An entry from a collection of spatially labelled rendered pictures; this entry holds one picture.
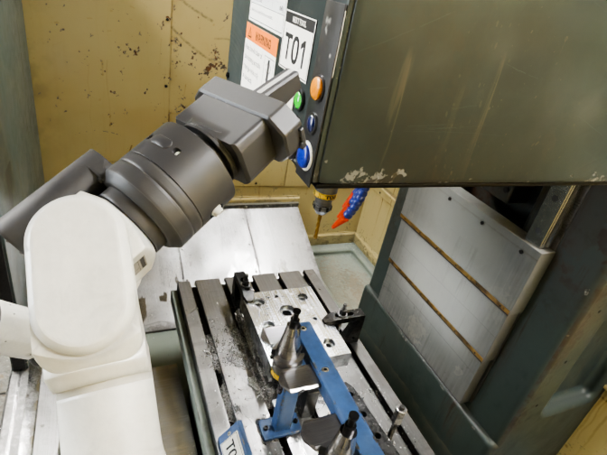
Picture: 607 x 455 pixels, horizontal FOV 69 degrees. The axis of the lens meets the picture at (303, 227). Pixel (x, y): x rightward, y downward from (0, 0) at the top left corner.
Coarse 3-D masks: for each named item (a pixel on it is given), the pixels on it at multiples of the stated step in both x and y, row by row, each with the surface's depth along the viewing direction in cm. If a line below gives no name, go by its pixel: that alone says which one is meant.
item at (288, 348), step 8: (288, 328) 79; (296, 328) 79; (288, 336) 79; (296, 336) 79; (280, 344) 81; (288, 344) 80; (296, 344) 80; (280, 352) 81; (288, 352) 80; (296, 352) 81
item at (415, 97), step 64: (320, 0) 48; (384, 0) 43; (448, 0) 46; (512, 0) 49; (576, 0) 52; (384, 64) 47; (448, 64) 50; (512, 64) 54; (576, 64) 57; (384, 128) 51; (448, 128) 55; (512, 128) 59; (576, 128) 64
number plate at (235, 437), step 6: (234, 432) 96; (228, 438) 97; (234, 438) 96; (222, 444) 97; (228, 444) 96; (234, 444) 95; (240, 444) 94; (222, 450) 96; (228, 450) 95; (234, 450) 94; (240, 450) 93
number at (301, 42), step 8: (296, 32) 54; (296, 40) 54; (304, 40) 52; (296, 48) 54; (304, 48) 52; (296, 56) 54; (304, 56) 52; (296, 64) 54; (304, 64) 52; (304, 72) 52
